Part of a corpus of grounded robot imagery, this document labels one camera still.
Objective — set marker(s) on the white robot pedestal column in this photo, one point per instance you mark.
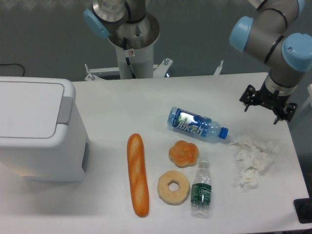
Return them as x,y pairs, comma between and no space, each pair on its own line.
134,45

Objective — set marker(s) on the black device at edge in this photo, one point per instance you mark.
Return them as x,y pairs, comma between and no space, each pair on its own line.
303,208

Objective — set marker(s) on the blue-label drink bottle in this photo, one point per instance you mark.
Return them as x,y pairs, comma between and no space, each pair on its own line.
196,126

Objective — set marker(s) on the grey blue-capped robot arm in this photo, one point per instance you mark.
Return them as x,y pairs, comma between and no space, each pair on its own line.
289,58

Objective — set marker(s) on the white plastic trash can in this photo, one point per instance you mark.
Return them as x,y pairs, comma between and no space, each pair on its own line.
42,135

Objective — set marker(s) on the pale ring doughnut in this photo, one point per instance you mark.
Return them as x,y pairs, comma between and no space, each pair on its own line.
173,187

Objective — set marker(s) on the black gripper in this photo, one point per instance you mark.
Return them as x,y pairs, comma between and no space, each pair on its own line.
273,101

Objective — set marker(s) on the crumpled white tissue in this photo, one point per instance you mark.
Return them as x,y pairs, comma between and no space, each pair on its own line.
254,157

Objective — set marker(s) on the white metal base frame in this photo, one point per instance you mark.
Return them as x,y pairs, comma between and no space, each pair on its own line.
160,71

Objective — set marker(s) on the long orange baguette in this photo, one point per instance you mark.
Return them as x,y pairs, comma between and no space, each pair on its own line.
137,175

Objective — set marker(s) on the braided orange bun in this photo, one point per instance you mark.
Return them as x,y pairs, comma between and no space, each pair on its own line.
184,154

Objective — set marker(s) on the green-label water bottle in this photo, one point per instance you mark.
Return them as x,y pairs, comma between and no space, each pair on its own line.
201,189

